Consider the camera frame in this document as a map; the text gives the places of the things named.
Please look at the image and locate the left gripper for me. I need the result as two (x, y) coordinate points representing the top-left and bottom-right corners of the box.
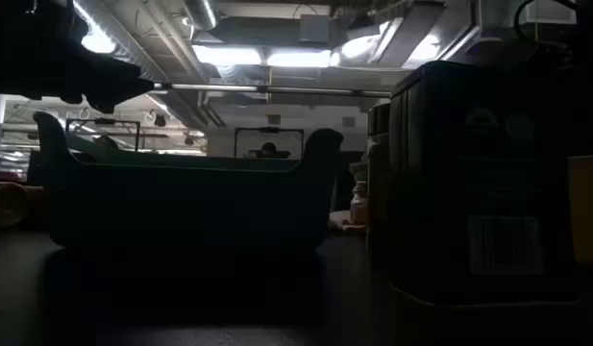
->
(0, 0), (156, 115)

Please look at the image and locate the cork-stoppered glass spice jar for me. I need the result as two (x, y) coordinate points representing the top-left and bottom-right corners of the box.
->
(349, 180), (370, 226)

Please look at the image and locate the dark green spice tin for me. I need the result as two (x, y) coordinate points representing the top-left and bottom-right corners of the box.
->
(389, 60), (581, 309)

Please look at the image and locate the ceiling light panel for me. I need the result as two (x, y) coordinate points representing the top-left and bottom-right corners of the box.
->
(265, 49), (334, 68)
(192, 45), (263, 66)

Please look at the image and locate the teal plastic bin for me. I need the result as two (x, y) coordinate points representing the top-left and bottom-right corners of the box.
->
(32, 111), (345, 251)

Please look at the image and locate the grey ceiling box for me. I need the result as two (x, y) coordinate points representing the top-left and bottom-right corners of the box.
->
(298, 13), (332, 44)

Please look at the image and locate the pink cloth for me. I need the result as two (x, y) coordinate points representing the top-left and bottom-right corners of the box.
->
(327, 210), (369, 235)

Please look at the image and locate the white ceiling unit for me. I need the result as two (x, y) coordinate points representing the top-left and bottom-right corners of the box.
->
(478, 0), (579, 25)

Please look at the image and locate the yellow plastic bin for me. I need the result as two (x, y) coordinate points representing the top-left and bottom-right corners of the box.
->
(567, 154), (593, 266)

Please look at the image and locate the black station frame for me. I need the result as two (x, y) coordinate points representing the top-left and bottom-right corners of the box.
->
(234, 126), (306, 159)
(64, 117), (141, 151)

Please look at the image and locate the silver overhead frame bar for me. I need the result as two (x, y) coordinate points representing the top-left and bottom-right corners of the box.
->
(151, 82), (393, 98)

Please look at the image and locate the silver ventilation duct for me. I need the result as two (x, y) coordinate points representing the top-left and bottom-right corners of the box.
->
(183, 0), (221, 31)

